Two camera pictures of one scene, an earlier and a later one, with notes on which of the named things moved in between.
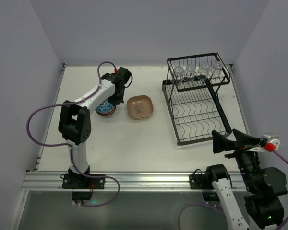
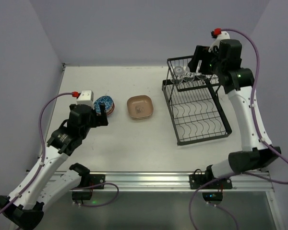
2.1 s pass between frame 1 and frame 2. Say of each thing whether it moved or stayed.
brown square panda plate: stayed
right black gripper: moved
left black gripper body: moved
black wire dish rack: stayed
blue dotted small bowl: moved
